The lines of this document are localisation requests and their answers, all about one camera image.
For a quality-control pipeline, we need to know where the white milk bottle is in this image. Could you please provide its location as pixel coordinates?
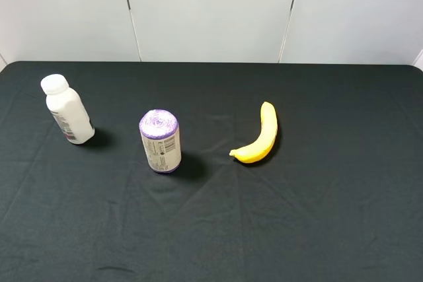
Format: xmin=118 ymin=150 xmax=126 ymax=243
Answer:
xmin=40 ymin=74 xmax=95 ymax=145

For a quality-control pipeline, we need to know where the yellow banana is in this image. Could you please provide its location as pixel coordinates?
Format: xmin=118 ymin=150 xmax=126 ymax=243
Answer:
xmin=229 ymin=102 xmax=278 ymax=164

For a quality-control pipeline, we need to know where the dark green tablecloth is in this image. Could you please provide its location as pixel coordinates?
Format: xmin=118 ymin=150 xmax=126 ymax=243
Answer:
xmin=1 ymin=61 xmax=422 ymax=281

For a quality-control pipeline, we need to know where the purple capped paper-label can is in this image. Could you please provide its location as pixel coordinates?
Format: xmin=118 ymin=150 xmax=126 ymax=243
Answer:
xmin=139 ymin=110 xmax=182 ymax=173

